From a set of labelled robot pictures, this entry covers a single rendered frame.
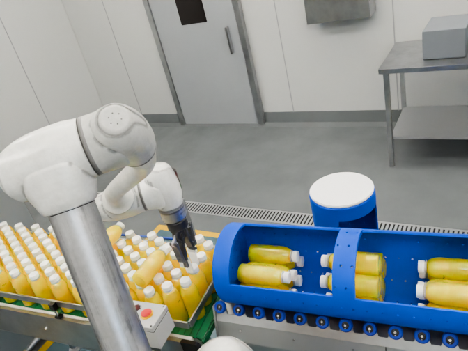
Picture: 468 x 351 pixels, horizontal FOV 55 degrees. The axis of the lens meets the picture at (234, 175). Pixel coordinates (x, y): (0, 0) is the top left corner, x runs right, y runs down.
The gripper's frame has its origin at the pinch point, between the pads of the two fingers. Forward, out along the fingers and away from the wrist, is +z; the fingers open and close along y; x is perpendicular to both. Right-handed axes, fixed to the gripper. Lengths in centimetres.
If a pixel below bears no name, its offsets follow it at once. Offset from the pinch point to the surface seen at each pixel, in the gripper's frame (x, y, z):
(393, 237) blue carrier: -70, 15, -5
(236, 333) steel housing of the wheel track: -16.9, -10.1, 23.2
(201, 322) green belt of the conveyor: -3.5, -10.4, 20.2
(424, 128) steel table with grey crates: -67, 268, 81
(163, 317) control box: -1.2, -24.5, 2.2
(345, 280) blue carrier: -59, -9, -7
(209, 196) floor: 118, 200, 111
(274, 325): -32.2, -8.5, 17.8
